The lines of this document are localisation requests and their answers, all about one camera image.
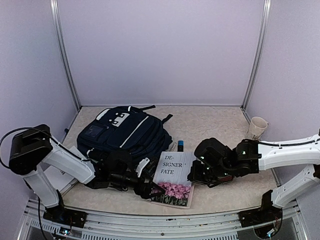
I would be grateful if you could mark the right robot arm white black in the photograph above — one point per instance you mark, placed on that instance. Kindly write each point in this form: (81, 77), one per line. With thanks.
(217, 164)

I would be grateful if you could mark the aluminium front rail frame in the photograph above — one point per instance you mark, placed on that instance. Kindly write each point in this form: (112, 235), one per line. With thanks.
(101, 225)

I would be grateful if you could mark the navy blue student backpack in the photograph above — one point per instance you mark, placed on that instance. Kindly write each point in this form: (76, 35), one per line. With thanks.
(128, 128)

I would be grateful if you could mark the black marker blue cap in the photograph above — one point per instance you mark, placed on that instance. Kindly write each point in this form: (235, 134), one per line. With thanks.
(180, 146)

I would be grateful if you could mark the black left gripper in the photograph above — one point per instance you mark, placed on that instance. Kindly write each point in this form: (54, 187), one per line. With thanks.
(145, 193)

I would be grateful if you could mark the aluminium corner post right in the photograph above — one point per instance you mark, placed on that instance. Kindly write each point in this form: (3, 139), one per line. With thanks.
(258, 53)

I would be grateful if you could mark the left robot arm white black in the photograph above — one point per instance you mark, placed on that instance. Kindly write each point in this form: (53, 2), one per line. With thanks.
(32, 146)

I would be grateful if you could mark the red floral plate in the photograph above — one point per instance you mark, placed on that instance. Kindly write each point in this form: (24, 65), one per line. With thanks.
(226, 178)

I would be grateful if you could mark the aluminium corner post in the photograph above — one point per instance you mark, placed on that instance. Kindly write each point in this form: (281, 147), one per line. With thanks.
(63, 53)
(258, 53)

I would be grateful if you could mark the designer fate flower book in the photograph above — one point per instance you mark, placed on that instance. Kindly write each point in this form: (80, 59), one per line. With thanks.
(172, 176)

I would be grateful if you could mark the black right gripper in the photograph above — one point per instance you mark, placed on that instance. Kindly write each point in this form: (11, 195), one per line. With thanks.
(195, 176)

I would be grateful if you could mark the aluminium corner post left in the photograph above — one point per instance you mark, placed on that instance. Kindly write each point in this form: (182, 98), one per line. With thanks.
(63, 53)

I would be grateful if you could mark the white barcode book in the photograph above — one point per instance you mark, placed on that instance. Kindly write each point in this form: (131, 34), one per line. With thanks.
(60, 180)

